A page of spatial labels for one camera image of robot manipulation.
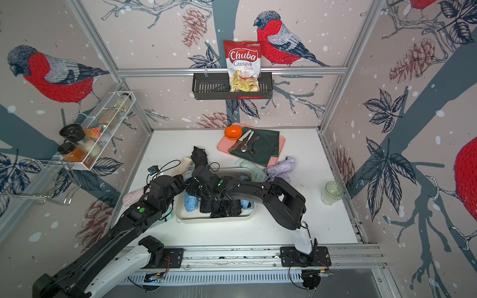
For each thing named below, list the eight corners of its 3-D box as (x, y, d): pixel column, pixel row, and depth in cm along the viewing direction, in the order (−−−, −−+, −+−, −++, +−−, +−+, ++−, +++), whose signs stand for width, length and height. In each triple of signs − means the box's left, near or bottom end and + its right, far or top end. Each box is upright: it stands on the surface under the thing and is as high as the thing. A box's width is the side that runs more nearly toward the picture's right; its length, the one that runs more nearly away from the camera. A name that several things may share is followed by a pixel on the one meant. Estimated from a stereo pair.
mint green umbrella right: (259, 188, 95) (260, 183, 91) (237, 165, 104) (236, 160, 100) (269, 179, 99) (270, 174, 95) (247, 158, 108) (247, 152, 104)
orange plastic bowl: (224, 140, 114) (224, 137, 112) (225, 128, 121) (225, 125, 119) (242, 139, 114) (242, 137, 112) (242, 128, 121) (242, 125, 119)
